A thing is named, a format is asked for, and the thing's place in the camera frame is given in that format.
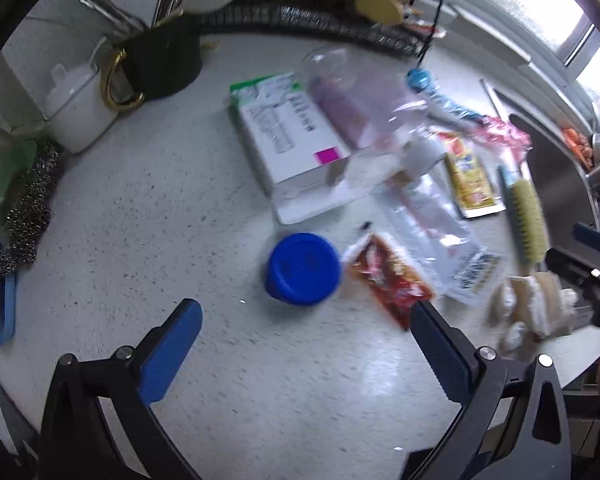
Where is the window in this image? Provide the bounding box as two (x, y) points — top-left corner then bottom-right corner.
(455, 0), (600, 103)

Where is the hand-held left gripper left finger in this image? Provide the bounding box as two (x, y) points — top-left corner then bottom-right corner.
(40, 298), (203, 480)

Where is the white crumpled paper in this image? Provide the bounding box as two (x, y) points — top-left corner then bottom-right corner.
(487, 270), (578, 361)

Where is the blue round lid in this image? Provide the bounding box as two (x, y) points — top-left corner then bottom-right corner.
(264, 232), (343, 307)

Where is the clear plastic bottle purple label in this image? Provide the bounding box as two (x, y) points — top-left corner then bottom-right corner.
(300, 46), (447, 175)

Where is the stainless steel sink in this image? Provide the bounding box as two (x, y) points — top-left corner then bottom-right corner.
(482, 77), (600, 271)

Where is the steel wool scrubber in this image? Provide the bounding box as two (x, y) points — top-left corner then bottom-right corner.
(0, 140), (63, 276)

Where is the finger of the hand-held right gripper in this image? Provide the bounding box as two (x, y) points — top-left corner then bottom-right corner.
(572, 223), (600, 257)
(545, 247), (600, 293)

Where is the black wire dish rack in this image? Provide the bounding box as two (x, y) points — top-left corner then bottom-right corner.
(200, 0), (448, 56)

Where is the yellow bristle brush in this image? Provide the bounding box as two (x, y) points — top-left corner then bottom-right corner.
(497, 165), (551, 276)

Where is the white cardboard box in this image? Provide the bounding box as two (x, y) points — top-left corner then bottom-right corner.
(228, 72), (376, 226)

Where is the red sauce packet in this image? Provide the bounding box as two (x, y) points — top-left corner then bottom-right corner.
(342, 232), (437, 332)

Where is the white lidded container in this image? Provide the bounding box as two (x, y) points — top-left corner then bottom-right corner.
(42, 57), (121, 155)

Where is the black utensil holder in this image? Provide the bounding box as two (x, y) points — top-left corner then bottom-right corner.
(122, 12), (204, 102)

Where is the green translucent container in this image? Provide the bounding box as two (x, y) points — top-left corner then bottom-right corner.
(0, 120), (38, 231)

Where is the black hanging cable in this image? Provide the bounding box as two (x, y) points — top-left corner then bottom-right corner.
(415, 0), (453, 72)

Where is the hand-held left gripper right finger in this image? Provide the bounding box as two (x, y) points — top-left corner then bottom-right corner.
(400, 301), (573, 480)

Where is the blue sponge holder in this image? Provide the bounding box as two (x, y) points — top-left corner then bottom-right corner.
(0, 240), (18, 346)

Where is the pink plastic wrapper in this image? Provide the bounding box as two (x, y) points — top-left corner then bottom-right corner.
(472, 115), (533, 161)

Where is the gold metal handle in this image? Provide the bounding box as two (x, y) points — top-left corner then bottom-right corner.
(102, 49), (146, 111)

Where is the blue plastic wrapper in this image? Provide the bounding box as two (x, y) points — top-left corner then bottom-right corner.
(405, 69), (491, 128)

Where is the yellow sauce packet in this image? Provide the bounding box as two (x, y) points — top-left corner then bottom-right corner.
(437, 130), (506, 220)

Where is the clear plastic bag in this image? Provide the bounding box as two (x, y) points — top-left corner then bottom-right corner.
(375, 170), (506, 308)

